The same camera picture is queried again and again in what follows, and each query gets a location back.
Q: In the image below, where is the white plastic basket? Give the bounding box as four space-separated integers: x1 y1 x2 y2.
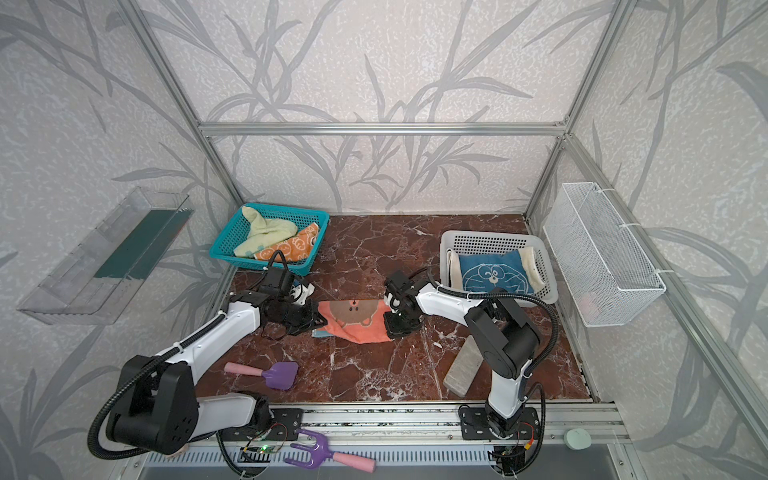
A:
440 230 558 305

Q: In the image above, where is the aluminium frame profile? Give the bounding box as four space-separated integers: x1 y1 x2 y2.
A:
117 1 767 448

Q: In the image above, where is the light green cloth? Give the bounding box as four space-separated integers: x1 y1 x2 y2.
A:
234 206 298 258

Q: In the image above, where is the blue cream Doraemon towel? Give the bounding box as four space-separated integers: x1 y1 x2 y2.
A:
446 247 545 295

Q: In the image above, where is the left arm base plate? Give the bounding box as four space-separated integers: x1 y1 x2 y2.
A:
221 408 304 466

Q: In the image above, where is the orange patterned towel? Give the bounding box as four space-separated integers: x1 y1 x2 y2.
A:
254 223 320 263

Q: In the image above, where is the white wire mesh basket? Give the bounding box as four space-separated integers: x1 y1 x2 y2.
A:
543 182 666 328

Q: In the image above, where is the grey stone block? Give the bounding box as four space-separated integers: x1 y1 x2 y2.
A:
443 336 483 398

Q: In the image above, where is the teal plastic basket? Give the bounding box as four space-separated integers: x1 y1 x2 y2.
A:
209 203 330 276

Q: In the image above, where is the clear plastic wall shelf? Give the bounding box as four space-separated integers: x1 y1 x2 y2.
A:
17 187 194 325

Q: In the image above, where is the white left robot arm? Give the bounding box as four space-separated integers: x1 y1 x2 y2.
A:
87 267 327 460

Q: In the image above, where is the purple toy shovel pink handle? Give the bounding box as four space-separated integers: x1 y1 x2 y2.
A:
224 361 299 391

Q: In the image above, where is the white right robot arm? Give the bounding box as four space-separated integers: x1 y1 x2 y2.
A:
384 271 559 426

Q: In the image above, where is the mint green round object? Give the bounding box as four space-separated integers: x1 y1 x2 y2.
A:
563 428 592 451

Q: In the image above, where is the purple toy rake pink handle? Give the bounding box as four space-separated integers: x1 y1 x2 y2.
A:
284 428 376 473

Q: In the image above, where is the coral brown bear towel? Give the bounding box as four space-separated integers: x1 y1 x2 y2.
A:
312 299 391 344

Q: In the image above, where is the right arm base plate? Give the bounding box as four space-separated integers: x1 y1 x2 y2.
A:
458 404 541 441

